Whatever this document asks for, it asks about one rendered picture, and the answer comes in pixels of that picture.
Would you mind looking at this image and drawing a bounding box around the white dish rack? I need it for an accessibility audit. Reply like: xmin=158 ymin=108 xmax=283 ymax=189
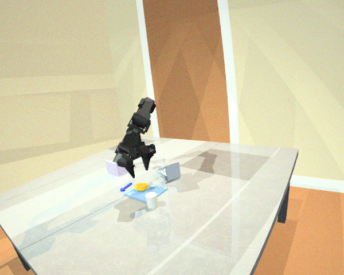
xmin=156 ymin=162 xmax=181 ymax=181

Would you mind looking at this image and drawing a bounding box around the light blue flat mat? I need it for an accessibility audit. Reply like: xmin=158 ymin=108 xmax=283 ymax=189
xmin=124 ymin=183 xmax=168 ymax=202

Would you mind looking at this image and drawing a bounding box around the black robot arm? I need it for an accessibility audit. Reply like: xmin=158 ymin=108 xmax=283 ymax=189
xmin=113 ymin=97 xmax=156 ymax=163

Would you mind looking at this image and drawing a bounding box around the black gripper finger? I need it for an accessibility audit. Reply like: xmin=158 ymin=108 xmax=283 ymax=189
xmin=141 ymin=158 xmax=151 ymax=170
xmin=125 ymin=164 xmax=135 ymax=179

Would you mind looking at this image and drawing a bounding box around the white cylinder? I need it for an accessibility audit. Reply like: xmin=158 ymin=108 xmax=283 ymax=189
xmin=145 ymin=192 xmax=158 ymax=209

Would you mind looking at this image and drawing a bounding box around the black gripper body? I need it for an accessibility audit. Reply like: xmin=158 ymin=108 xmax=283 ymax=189
xmin=117 ymin=140 xmax=142 ymax=168

